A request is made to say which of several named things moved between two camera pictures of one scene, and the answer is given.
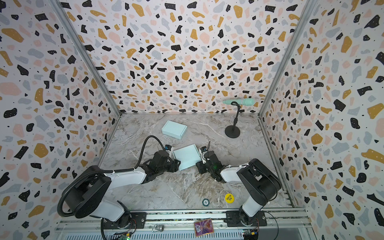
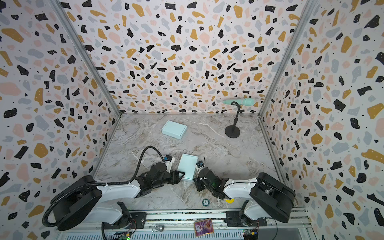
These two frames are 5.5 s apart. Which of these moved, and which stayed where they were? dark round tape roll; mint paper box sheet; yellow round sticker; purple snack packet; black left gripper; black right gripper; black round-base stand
Moved: black right gripper; black left gripper
Stayed: black round-base stand; purple snack packet; yellow round sticker; mint paper box sheet; dark round tape roll
